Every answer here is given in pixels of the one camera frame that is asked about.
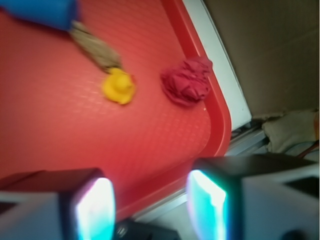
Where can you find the red plastic tray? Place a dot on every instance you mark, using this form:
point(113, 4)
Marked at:
point(54, 116)

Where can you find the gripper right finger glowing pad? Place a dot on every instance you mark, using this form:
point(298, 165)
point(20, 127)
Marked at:
point(254, 197)

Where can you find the white work glove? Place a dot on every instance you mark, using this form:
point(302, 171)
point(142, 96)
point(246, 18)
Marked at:
point(291, 129)

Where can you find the brown wood bark piece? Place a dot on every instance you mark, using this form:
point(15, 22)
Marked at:
point(93, 47)

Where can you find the yellow rubber duck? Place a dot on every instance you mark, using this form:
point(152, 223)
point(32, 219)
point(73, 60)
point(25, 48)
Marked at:
point(119, 86)

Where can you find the red paper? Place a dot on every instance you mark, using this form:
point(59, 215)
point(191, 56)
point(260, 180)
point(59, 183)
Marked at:
point(187, 83)

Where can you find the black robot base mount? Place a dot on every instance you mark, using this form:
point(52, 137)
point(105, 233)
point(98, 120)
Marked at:
point(132, 230)

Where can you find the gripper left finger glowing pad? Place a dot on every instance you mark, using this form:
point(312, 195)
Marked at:
point(76, 204)

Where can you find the blue toy bottle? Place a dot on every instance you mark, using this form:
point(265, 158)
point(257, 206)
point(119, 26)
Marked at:
point(58, 14)

